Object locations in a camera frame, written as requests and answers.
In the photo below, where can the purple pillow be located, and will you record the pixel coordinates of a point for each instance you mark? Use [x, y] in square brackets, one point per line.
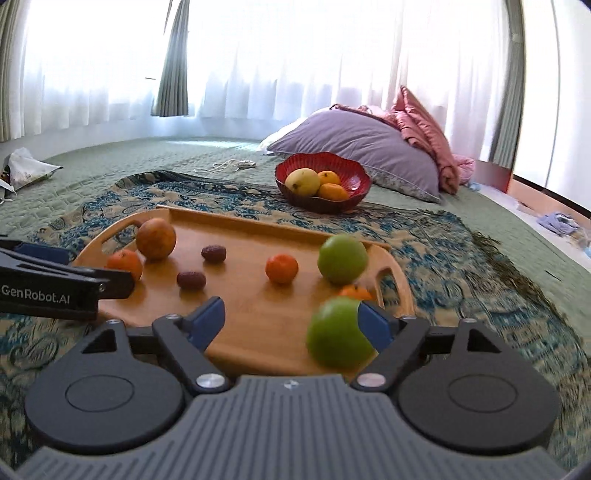
[360, 143]

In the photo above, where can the sheer white curtain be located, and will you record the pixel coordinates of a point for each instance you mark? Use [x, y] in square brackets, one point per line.
[323, 55]

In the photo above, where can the white wardrobe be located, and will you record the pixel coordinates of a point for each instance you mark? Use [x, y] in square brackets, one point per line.
[558, 92]

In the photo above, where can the small orange tangerine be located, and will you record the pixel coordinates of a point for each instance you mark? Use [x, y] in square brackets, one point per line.
[354, 292]
[281, 268]
[124, 263]

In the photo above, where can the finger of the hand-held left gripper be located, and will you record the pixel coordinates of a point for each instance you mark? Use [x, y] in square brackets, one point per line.
[48, 253]
[113, 282]

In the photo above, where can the crumpled plastic bag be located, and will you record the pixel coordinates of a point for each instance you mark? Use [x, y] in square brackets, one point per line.
[27, 168]

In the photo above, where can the yellow mango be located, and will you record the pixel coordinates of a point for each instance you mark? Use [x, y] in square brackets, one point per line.
[302, 181]

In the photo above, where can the light pink fleece cloth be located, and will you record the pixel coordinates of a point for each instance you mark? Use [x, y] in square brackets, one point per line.
[464, 167]

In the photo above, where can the white cloth under pillow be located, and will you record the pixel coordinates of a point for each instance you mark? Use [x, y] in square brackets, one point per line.
[272, 138]

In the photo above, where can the red scalloped bowl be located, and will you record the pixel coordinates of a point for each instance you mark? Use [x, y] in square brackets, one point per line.
[358, 177]

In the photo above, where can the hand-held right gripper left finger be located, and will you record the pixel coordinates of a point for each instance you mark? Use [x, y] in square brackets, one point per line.
[207, 323]

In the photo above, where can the grey-green curtain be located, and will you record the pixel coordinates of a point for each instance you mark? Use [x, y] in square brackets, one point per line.
[512, 92]
[173, 69]
[11, 69]

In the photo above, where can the wooden serving tray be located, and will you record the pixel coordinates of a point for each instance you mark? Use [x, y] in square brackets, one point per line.
[249, 314]

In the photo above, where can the brown-orange round fruit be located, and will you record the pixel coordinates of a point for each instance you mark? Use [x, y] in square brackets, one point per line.
[156, 238]

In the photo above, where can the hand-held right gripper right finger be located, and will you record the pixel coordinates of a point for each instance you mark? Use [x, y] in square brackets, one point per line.
[371, 323]

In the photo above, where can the dark red date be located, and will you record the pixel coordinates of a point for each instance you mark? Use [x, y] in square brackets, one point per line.
[191, 279]
[214, 253]

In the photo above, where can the green quilted bedspread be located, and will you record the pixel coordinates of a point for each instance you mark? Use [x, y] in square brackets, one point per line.
[115, 157]

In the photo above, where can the teal paisley fringed blanket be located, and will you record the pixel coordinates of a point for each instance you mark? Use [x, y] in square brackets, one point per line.
[461, 277]

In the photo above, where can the pink quilt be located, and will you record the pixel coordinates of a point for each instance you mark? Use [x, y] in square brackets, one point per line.
[425, 124]

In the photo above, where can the wooden bed frame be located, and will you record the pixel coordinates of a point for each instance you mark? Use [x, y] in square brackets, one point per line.
[496, 174]

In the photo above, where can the green apple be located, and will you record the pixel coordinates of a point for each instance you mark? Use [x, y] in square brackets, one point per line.
[342, 259]
[337, 334]

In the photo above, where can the pale blue clothing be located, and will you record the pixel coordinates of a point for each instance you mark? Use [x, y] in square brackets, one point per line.
[558, 224]

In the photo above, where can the white crumpled cloth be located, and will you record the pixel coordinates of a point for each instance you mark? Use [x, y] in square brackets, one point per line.
[7, 189]

